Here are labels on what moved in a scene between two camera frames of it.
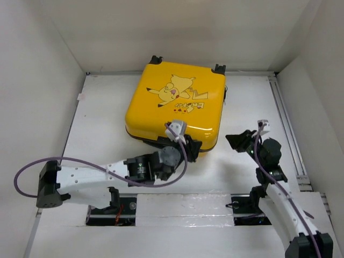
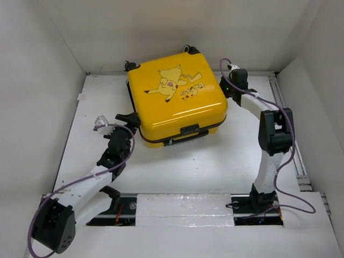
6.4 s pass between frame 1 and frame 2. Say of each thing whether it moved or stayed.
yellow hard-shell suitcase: moved
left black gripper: moved
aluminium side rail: stayed
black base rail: stayed
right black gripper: moved
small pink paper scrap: stayed
